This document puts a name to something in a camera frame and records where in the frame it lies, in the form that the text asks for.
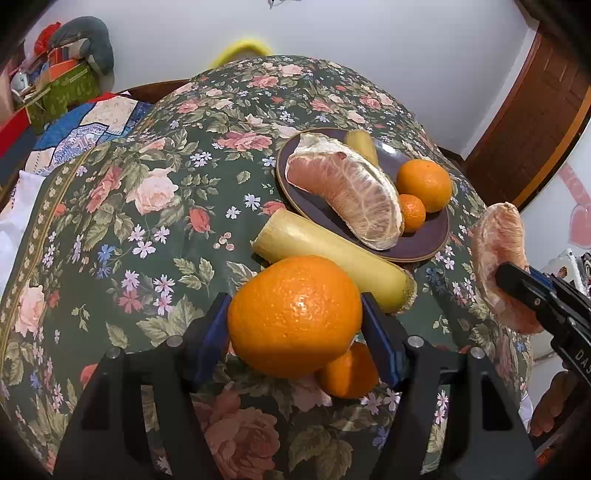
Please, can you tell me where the medium orange tangerine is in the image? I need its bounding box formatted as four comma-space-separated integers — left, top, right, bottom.
315, 342, 379, 399

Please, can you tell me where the pomelo piece with rind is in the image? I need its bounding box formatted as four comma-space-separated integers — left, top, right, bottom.
469, 201, 544, 335

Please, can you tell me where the large orange with sticker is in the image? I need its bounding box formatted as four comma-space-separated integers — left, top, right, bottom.
228, 256, 362, 379

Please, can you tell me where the small mandarin orange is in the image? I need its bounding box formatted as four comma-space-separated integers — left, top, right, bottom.
399, 194, 427, 234

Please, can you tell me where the peeled pomelo segment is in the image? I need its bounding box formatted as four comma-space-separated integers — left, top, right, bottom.
284, 132, 405, 251

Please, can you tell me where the brown wooden door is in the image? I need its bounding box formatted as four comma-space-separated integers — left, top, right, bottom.
465, 28, 590, 209

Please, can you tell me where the white crumpled cloth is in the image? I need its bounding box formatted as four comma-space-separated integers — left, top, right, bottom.
0, 170, 45, 293

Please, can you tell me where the blue patchwork quilt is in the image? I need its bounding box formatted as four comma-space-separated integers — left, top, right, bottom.
24, 93, 152, 176

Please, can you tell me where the green gift box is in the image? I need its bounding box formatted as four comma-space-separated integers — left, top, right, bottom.
25, 63, 101, 134

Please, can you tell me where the red flat box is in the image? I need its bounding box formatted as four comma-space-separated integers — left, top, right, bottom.
0, 108, 33, 156

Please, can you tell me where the grey stuffed plush toy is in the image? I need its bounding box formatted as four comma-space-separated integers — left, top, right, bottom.
49, 16, 114, 76

